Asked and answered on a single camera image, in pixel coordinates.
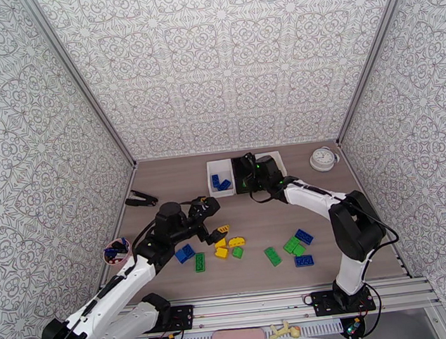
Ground beige toy figure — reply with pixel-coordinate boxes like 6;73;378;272
267;317;302;339

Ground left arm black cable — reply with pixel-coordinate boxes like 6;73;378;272
22;195;224;339

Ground white alarm clock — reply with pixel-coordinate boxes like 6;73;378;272
307;144;341;174

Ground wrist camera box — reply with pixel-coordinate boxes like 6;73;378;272
245;170;260;193
195;193;222;219

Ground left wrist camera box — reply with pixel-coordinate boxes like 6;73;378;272
195;193;222;219

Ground long green lego brick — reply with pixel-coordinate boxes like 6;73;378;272
264;245;283;268
193;252;208;274

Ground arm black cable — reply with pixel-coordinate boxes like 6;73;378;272
22;195;224;339
248;173;404;296

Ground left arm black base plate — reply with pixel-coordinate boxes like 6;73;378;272
130;304;197;336

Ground aluminium corner post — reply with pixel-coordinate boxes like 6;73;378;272
321;0;436;146
18;0;138;177

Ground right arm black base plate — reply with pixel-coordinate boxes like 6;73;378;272
311;285;378;319

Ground pink cup with small items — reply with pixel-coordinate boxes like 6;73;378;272
101;236;134;267

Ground black plastic bin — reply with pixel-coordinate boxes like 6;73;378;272
230;154;265;196

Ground black pliers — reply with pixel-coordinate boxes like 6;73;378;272
124;187;160;210

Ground white plastic bin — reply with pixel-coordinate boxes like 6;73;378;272
205;158;237;200
255;150;290;191

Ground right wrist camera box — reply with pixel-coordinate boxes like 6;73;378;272
245;170;260;193

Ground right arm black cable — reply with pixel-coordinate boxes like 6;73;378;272
248;173;404;296

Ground aluminium frame rail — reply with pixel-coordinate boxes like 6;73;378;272
68;271;442;339

